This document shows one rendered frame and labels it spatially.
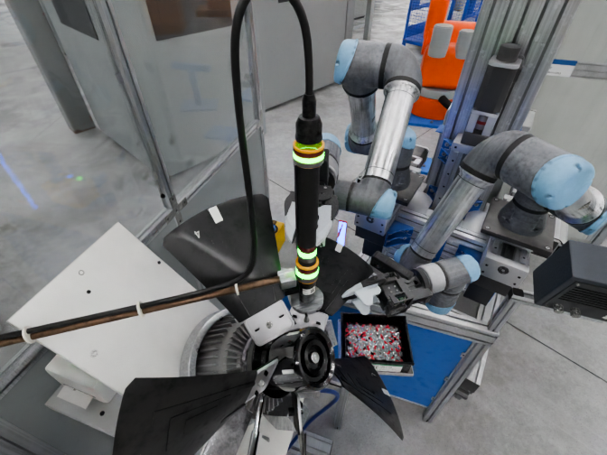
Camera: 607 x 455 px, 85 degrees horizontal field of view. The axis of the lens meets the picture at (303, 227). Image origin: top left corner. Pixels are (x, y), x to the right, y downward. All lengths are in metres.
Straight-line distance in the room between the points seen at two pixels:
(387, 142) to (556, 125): 1.72
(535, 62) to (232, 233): 1.07
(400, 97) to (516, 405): 1.76
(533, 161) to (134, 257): 0.89
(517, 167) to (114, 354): 0.93
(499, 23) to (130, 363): 1.36
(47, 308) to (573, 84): 2.40
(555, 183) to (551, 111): 1.60
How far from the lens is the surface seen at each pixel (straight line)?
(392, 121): 0.89
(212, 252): 0.68
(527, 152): 0.89
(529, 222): 1.37
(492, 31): 1.35
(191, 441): 0.62
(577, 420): 2.38
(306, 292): 0.66
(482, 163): 0.93
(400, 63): 0.98
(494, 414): 2.17
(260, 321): 0.70
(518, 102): 1.39
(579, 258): 1.06
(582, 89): 2.43
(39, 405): 1.32
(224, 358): 0.76
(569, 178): 0.86
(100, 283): 0.79
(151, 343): 0.81
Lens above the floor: 1.85
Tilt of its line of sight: 43 degrees down
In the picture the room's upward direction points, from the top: straight up
